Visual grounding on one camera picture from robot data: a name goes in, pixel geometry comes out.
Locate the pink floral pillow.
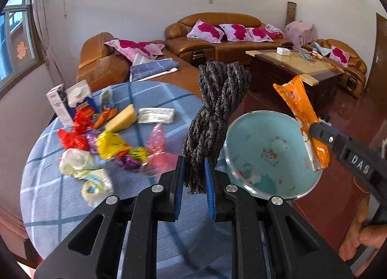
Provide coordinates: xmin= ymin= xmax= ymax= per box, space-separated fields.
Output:
xmin=104 ymin=39 xmax=165 ymax=62
xmin=246 ymin=27 xmax=275 ymax=42
xmin=218 ymin=23 xmax=253 ymax=42
xmin=328 ymin=46 xmax=351 ymax=66
xmin=186 ymin=20 xmax=226 ymax=43

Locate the white paper packet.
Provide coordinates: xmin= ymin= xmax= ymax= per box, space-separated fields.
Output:
xmin=137 ymin=107 xmax=176 ymax=124

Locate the white and yellow wrapper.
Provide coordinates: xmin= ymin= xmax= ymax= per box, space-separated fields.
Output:
xmin=81 ymin=169 xmax=114 ymax=207

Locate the person's right hand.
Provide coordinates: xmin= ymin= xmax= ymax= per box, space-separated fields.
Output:
xmin=339 ymin=190 xmax=387 ymax=278

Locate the pink cloth cover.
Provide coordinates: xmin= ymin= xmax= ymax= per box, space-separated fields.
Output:
xmin=285 ymin=21 xmax=318 ymax=48

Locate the red crinkled wrapper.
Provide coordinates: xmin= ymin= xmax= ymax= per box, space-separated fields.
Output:
xmin=73 ymin=109 xmax=97 ymax=135

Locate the white and blue box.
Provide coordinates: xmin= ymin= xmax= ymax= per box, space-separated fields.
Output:
xmin=46 ymin=83 xmax=74 ymax=128

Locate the brown leather chaise sofa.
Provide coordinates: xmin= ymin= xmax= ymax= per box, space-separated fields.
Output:
xmin=75 ymin=32 xmax=201 ymax=98

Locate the dark wooden coffee table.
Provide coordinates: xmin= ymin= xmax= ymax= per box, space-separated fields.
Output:
xmin=246 ymin=47 xmax=345 ymax=109

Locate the blue plaid tablecloth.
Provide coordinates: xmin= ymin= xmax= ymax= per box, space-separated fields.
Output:
xmin=20 ymin=81 xmax=273 ymax=279

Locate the yellow foil wrapper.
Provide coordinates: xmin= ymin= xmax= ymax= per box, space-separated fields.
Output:
xmin=95 ymin=130 xmax=131 ymax=161

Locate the rolled standing mat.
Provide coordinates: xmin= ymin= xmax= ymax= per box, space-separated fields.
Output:
xmin=287 ymin=1 xmax=297 ymax=26

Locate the brown wooden door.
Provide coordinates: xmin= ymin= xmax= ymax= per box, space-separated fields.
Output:
xmin=364 ymin=12 xmax=387 ymax=98

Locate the pale curtain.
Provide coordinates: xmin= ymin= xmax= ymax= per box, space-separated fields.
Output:
xmin=31 ymin=0 xmax=76 ymax=86

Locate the small orange wrapper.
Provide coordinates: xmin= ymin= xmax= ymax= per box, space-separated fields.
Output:
xmin=91 ymin=105 xmax=119 ymax=130

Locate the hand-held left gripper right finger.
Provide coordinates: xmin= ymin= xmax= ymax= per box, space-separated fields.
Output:
xmin=204 ymin=157 xmax=354 ymax=279

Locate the clear plastic packet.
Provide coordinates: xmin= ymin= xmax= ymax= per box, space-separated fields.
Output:
xmin=99 ymin=87 xmax=115 ymax=110

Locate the yellow sponge wedge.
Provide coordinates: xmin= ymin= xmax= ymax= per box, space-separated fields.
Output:
xmin=104 ymin=104 xmax=139 ymax=133

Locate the window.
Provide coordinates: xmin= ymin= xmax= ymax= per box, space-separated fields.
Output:
xmin=0 ymin=0 xmax=40 ymax=88

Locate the light blue bowl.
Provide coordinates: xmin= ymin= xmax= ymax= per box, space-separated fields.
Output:
xmin=224 ymin=110 xmax=323 ymax=201

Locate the blue carton with white top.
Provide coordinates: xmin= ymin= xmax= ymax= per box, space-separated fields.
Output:
xmin=66 ymin=80 xmax=102 ymax=119

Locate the grey braided cloth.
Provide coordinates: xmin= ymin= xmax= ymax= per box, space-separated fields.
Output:
xmin=181 ymin=61 xmax=251 ymax=196

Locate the red plastic wrapper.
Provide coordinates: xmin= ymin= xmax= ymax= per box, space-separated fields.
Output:
xmin=57 ymin=129 xmax=90 ymax=151

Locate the pink patterned cloth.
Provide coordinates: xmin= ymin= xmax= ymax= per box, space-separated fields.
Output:
xmin=264 ymin=23 xmax=285 ymax=39

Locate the orange snack wrapper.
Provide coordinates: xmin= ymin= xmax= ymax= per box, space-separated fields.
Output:
xmin=273 ymin=75 xmax=331 ymax=172

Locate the pink plastic wrapper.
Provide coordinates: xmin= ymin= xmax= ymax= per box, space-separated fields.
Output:
xmin=142 ymin=124 xmax=179 ymax=177

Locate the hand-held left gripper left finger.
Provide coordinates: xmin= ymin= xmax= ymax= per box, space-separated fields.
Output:
xmin=35 ymin=156 xmax=186 ymax=279

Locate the white folded cloth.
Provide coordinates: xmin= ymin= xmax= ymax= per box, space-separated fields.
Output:
xmin=132 ymin=53 xmax=158 ymax=66

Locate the blue plaid folded sheet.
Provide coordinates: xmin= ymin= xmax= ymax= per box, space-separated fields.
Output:
xmin=129 ymin=58 xmax=179 ymax=82

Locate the light blue cloth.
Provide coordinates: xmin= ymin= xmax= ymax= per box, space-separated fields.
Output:
xmin=313 ymin=42 xmax=332 ymax=56

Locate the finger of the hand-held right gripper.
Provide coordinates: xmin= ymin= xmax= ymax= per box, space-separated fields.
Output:
xmin=308 ymin=122 xmax=348 ymax=154

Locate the brown leather armchair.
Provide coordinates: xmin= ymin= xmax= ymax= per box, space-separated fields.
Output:
xmin=302 ymin=38 xmax=368 ymax=100

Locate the cream plastic wrapper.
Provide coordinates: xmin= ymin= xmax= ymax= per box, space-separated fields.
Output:
xmin=58 ymin=147 xmax=99 ymax=180

